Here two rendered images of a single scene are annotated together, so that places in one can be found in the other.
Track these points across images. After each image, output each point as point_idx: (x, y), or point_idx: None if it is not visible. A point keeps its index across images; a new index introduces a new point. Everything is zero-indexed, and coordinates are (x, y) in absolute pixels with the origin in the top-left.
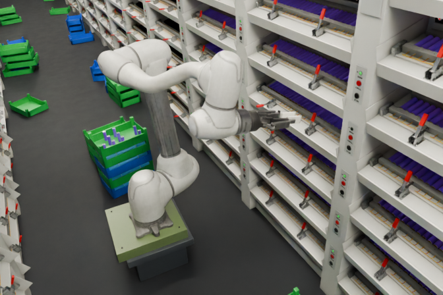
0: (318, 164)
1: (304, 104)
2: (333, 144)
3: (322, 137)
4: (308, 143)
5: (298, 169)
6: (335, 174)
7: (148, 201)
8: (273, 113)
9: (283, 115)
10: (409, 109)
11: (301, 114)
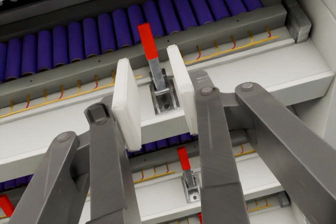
0: (197, 151)
1: (35, 62)
2: (263, 61)
3: (210, 76)
4: (184, 129)
5: (174, 205)
6: (329, 119)
7: None
8: (105, 151)
9: (131, 112)
10: None
11: (66, 87)
